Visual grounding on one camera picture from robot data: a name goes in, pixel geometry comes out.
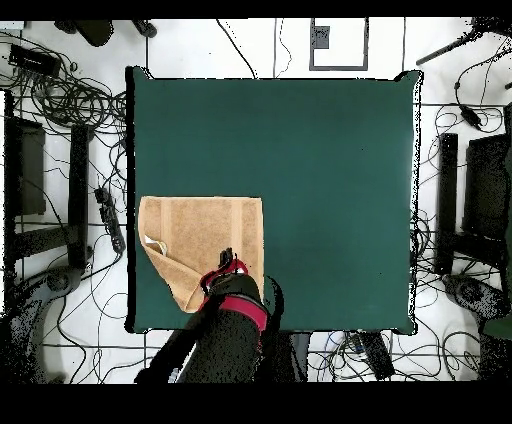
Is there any orange terry towel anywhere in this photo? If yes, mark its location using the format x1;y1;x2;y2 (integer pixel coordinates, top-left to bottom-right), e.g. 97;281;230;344
137;195;266;314

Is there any dark green table cloth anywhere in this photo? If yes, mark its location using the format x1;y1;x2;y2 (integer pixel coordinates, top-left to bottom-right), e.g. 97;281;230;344
125;65;424;336

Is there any black power strip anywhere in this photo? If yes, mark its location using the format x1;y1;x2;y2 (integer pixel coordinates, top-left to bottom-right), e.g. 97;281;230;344
94;186;127;254

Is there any black metal stand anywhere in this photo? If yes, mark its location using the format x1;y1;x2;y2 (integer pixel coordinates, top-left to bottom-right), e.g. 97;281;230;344
3;91;95;281
433;131;512;277

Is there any black power brick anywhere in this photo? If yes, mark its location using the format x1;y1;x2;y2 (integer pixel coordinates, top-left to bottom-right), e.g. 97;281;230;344
358;330;396;381

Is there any black chair caster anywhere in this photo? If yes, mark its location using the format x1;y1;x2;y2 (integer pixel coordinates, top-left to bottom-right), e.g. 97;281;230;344
132;19;159;40

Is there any person's dark shoe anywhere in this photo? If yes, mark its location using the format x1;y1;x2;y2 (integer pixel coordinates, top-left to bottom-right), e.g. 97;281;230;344
53;19;116;48

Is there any black electronics box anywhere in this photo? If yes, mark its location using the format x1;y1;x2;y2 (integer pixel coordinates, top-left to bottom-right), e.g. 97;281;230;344
7;43;62;78

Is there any black power adapter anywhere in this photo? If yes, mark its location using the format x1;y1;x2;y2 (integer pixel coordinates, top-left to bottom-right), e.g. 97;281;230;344
459;104;483;131

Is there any black tripod leg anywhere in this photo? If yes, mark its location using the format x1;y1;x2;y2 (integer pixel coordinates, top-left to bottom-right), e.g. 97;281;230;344
415;17;512;67

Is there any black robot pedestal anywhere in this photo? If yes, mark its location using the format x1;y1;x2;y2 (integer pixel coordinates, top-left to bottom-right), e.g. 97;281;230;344
275;331;312;383

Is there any thin black cable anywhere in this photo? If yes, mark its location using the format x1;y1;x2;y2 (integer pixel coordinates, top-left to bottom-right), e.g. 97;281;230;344
215;17;258;80

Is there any tangle of black cables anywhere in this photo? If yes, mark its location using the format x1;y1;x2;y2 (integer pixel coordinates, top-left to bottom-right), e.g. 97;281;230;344
0;31;128;135

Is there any grey square floor frame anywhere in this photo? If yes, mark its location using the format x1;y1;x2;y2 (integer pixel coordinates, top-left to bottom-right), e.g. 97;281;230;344
308;17;369;72

